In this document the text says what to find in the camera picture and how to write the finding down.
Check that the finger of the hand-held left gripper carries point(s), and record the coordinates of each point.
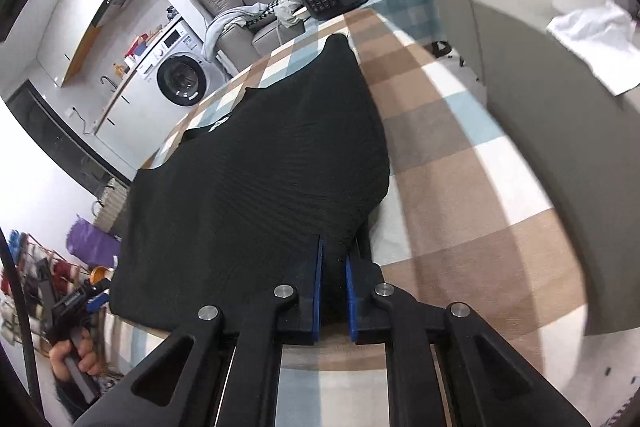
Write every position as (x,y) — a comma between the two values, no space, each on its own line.
(97,303)
(87,291)

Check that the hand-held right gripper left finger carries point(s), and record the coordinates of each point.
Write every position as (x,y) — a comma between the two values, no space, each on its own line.
(319,297)

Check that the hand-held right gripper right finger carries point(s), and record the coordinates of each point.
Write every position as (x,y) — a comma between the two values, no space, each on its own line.
(351,302)

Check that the black knit sweater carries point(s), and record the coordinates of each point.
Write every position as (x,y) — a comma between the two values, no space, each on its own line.
(250,187)

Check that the person's left forearm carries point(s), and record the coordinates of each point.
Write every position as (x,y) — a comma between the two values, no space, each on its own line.
(75,399)

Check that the person's left hand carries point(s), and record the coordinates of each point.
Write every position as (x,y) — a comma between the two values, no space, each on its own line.
(85,357)

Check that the orange paper bowl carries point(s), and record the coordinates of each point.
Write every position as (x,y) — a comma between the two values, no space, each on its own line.
(99,275)

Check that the purple bag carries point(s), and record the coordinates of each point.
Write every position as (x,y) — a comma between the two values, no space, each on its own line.
(92,244)

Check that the shoe rack with shoes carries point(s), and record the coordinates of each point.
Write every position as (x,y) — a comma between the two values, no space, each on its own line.
(45,267)

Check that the woven laundry basket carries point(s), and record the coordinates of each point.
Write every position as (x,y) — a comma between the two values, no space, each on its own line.
(112,207)

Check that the checked tablecloth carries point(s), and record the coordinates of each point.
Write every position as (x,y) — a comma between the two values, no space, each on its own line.
(450,207)

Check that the white kitchen base cabinet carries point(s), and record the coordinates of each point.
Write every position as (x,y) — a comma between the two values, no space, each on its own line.
(130,107)

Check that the black kitchen faucet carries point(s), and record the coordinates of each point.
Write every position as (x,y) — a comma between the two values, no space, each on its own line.
(107,82)

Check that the yellow bottle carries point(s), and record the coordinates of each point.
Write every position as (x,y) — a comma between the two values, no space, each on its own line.
(119,70)

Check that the white washing machine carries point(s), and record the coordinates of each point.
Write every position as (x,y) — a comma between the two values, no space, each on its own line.
(175,82)

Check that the low grey cabinet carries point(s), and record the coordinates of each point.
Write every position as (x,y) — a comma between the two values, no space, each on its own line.
(550,157)

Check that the red box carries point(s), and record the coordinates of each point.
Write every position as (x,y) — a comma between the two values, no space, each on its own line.
(137,47)

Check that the white upper kitchen cabinet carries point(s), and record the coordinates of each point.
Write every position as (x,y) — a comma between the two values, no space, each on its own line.
(65,32)

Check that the grey sofa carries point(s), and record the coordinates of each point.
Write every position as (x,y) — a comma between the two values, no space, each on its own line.
(270,39)

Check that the light grey garment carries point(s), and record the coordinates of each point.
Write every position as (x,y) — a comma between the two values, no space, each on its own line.
(287,9)

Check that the white grey garment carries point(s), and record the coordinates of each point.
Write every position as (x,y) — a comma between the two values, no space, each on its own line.
(225,19)

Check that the tall grey cabinet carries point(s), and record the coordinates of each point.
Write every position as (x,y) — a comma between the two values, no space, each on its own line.
(450,17)

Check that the crumpled white tissue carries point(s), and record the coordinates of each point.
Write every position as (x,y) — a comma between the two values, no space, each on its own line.
(595,42)

